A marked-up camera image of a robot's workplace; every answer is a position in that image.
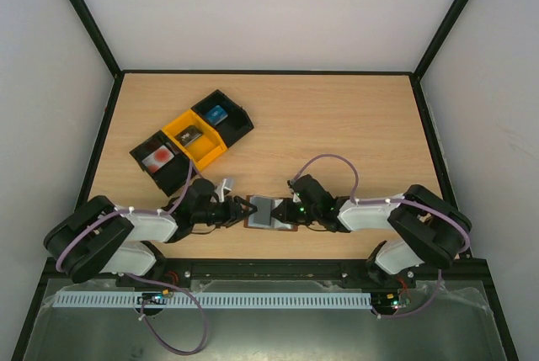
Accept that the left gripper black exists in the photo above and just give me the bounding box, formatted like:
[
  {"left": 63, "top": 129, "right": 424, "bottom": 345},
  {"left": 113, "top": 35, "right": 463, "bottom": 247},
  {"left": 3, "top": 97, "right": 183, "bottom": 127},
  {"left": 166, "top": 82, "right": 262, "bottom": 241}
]
[{"left": 193, "top": 196, "right": 258, "bottom": 228}]

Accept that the brown leather card holder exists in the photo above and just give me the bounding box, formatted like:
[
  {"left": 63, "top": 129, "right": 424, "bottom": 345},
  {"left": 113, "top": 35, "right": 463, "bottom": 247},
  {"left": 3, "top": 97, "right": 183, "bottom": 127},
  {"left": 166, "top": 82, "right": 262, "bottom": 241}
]
[{"left": 244, "top": 195, "right": 298, "bottom": 232}]

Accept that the white red card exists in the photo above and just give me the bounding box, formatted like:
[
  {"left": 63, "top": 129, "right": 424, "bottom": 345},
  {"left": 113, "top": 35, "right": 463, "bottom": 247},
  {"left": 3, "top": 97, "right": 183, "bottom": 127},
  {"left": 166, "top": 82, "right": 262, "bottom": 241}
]
[{"left": 142, "top": 145, "right": 174, "bottom": 174}]

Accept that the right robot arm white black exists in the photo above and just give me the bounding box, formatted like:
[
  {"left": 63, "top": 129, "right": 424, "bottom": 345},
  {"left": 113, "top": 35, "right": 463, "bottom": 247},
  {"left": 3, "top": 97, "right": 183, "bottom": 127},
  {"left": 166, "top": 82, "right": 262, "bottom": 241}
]
[{"left": 270, "top": 175, "right": 472, "bottom": 287}]

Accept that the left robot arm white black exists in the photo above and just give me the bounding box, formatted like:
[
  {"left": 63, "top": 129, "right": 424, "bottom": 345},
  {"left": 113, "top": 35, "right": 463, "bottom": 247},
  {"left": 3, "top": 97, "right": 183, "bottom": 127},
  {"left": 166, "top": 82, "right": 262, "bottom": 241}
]
[{"left": 44, "top": 178, "right": 258, "bottom": 284}]

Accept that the dark grey card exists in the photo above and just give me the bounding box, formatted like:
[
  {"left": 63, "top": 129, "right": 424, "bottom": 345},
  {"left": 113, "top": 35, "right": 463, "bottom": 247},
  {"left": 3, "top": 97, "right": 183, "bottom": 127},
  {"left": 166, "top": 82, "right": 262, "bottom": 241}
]
[{"left": 175, "top": 125, "right": 203, "bottom": 146}]

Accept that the blue card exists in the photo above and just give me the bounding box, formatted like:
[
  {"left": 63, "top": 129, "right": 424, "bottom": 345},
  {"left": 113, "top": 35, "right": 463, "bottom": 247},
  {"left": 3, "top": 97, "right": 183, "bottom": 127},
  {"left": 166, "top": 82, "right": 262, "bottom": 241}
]
[{"left": 205, "top": 105, "right": 228, "bottom": 125}]

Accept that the yellow plastic bin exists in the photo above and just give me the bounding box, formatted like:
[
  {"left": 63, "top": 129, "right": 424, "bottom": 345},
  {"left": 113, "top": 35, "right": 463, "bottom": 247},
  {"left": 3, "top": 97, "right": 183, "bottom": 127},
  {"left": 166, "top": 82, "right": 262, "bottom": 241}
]
[{"left": 161, "top": 109, "right": 227, "bottom": 170}]

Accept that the black plastic bin near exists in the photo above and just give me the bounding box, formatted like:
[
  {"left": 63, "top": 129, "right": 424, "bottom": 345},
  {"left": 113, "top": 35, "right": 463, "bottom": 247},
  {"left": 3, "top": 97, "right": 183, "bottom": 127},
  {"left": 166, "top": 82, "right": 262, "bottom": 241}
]
[{"left": 130, "top": 131, "right": 190, "bottom": 197}]

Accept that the black plastic bin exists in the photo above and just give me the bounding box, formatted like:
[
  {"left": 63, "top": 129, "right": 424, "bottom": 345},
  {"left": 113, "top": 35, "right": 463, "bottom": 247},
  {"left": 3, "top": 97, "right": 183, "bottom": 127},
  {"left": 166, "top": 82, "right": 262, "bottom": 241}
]
[
  {"left": 191, "top": 89, "right": 254, "bottom": 148},
  {"left": 130, "top": 131, "right": 190, "bottom": 197}
]

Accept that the black plastic bin far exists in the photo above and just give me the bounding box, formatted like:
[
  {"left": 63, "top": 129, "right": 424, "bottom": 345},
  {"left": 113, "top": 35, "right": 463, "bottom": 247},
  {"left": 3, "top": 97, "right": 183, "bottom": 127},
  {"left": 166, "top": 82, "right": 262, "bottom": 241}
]
[{"left": 191, "top": 89, "right": 254, "bottom": 148}]

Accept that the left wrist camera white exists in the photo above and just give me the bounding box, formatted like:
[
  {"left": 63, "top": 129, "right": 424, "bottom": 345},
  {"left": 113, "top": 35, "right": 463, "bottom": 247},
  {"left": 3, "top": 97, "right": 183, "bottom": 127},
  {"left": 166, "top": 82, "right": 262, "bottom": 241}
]
[{"left": 214, "top": 178, "right": 234, "bottom": 203}]

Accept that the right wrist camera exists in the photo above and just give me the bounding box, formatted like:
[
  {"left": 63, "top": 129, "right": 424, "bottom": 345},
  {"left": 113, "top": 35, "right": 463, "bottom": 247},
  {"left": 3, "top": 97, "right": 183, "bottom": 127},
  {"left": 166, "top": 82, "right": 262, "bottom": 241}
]
[{"left": 288, "top": 176, "right": 303, "bottom": 203}]

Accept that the light blue slotted cable duct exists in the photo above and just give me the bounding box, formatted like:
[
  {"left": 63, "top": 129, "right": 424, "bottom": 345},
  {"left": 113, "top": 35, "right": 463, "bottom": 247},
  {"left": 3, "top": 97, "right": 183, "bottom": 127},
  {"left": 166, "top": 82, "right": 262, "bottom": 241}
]
[{"left": 52, "top": 291, "right": 371, "bottom": 310}]

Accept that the purple cable left base loop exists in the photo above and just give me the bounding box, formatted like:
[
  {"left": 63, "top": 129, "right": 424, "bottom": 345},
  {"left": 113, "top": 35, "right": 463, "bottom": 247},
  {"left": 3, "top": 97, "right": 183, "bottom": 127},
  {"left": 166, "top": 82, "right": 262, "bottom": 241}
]
[{"left": 136, "top": 279, "right": 209, "bottom": 354}]

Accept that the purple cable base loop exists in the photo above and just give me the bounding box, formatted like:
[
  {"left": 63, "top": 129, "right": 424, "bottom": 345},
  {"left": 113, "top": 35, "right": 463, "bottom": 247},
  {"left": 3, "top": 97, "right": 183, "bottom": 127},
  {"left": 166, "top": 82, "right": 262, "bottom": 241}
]
[
  {"left": 136, "top": 279, "right": 209, "bottom": 354},
  {"left": 371, "top": 268, "right": 441, "bottom": 321}
]

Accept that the purple cable right base loop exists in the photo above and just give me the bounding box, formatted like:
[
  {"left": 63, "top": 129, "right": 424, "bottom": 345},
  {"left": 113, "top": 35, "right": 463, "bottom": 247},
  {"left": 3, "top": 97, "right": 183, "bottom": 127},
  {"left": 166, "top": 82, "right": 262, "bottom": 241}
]
[{"left": 371, "top": 268, "right": 441, "bottom": 321}]

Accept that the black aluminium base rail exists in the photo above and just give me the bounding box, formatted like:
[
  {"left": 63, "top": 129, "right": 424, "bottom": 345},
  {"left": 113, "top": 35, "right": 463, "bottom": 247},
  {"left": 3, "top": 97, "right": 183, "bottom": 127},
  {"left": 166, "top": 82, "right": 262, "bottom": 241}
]
[{"left": 40, "top": 256, "right": 491, "bottom": 295}]

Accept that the black frame post left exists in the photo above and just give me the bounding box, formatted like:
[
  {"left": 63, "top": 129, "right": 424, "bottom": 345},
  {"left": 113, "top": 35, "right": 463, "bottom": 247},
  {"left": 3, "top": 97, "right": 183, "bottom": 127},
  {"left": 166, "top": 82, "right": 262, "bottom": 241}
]
[{"left": 44, "top": 0, "right": 123, "bottom": 80}]

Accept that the black frame post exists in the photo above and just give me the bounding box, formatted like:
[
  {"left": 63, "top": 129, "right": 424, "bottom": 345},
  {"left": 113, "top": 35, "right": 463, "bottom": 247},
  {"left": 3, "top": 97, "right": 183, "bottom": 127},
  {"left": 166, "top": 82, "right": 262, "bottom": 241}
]
[
  {"left": 44, "top": 0, "right": 123, "bottom": 80},
  {"left": 413, "top": 0, "right": 496, "bottom": 81}
]

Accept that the black frame post right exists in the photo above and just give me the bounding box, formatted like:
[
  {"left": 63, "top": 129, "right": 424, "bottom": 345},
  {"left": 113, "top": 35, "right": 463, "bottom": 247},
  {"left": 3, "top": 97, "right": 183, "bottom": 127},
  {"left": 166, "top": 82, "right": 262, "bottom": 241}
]
[{"left": 413, "top": 0, "right": 496, "bottom": 81}]

